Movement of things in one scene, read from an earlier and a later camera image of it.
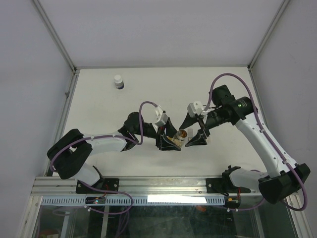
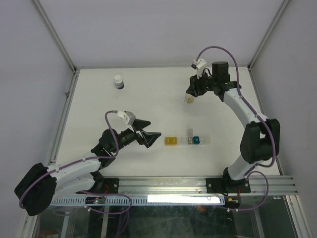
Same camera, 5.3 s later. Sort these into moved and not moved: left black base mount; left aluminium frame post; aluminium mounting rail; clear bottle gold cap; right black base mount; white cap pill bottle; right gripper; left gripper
Moved: clear bottle gold cap; right gripper; left gripper
Not moved: left aluminium frame post; left black base mount; right black base mount; aluminium mounting rail; white cap pill bottle
